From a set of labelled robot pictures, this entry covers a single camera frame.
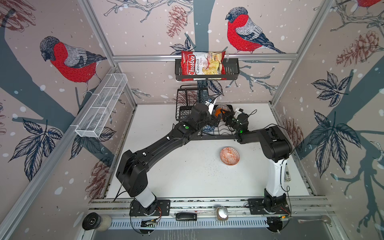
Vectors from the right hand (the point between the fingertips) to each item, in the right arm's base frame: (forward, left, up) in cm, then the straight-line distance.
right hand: (217, 111), depth 96 cm
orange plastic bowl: (+2, -1, -2) cm, 3 cm away
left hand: (-13, +3, +16) cm, 21 cm away
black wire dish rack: (+11, +21, +4) cm, 24 cm away
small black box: (-57, +16, -11) cm, 60 cm away
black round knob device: (-61, +54, -2) cm, 82 cm away
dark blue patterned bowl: (-4, +5, -13) cm, 15 cm away
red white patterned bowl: (-24, -8, -14) cm, 29 cm away
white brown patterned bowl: (+13, -6, -9) cm, 17 cm away
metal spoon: (-54, -51, -17) cm, 76 cm away
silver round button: (-55, 0, -8) cm, 56 cm away
